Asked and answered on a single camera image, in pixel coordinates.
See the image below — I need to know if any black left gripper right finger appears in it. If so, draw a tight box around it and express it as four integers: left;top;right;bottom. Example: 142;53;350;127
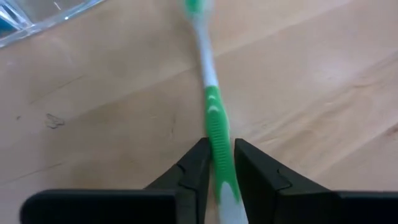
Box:
234;139;398;224

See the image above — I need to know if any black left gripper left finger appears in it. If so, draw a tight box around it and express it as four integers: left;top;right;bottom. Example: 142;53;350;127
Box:
20;138;212;224

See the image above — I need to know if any green white toothbrush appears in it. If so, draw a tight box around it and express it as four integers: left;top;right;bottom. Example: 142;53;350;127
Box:
182;0;249;224

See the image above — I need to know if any clear acrylic organizer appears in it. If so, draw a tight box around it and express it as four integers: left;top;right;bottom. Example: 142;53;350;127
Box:
0;0;106;49

